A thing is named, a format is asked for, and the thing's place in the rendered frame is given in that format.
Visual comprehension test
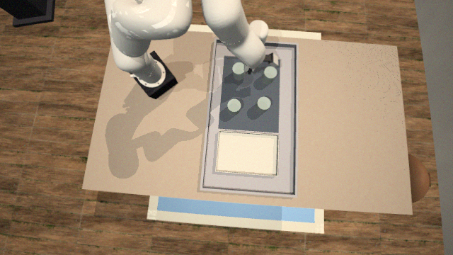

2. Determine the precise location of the clear glass cylinder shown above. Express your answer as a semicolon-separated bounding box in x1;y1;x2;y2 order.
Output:
261;67;277;84
256;97;271;113
232;62;246;81
227;99;241;115

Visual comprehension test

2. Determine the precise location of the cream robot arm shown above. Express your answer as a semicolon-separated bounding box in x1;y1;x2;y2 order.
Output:
104;0;278;88

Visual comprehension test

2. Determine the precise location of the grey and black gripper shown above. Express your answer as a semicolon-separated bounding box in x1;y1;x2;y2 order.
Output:
244;64;255;74

